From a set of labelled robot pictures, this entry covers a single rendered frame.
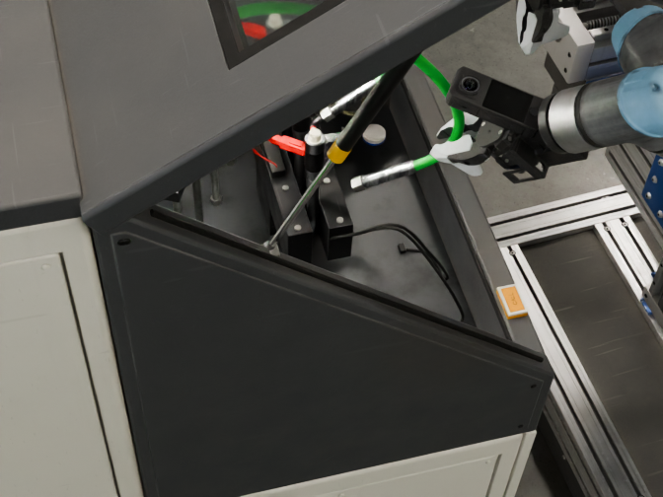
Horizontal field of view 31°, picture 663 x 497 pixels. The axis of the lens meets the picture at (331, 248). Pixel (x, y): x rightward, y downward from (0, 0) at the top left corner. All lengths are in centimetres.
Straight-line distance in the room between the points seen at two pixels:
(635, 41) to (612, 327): 128
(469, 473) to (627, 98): 77
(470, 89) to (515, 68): 204
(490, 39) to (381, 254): 168
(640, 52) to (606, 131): 16
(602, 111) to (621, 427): 130
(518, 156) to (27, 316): 60
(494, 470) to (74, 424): 72
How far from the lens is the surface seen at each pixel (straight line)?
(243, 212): 198
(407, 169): 158
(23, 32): 131
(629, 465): 250
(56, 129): 121
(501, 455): 187
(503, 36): 355
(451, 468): 186
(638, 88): 133
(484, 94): 144
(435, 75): 146
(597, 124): 136
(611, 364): 264
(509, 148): 146
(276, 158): 184
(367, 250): 194
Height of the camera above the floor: 237
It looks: 53 degrees down
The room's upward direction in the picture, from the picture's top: 3 degrees clockwise
